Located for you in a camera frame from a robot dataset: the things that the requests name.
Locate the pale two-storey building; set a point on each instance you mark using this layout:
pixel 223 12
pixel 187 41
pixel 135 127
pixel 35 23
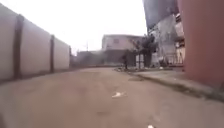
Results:
pixel 116 42

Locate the brown dirt road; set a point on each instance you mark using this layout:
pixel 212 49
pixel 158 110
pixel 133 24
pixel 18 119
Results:
pixel 83 100

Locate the person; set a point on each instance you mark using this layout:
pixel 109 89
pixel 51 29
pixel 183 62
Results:
pixel 125 61

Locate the dark tree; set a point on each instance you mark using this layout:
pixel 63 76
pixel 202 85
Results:
pixel 146 46

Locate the white litter scrap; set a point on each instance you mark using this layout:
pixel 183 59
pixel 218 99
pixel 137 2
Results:
pixel 118 94

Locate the grey multi-storey building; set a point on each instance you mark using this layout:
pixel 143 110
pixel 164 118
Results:
pixel 165 30

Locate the low dark wall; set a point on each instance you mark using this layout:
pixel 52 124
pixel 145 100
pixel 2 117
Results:
pixel 90 58

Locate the grey concrete pavement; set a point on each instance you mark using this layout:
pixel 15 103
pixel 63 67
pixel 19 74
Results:
pixel 170 79

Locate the pale panelled boundary wall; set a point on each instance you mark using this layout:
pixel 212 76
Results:
pixel 33 50

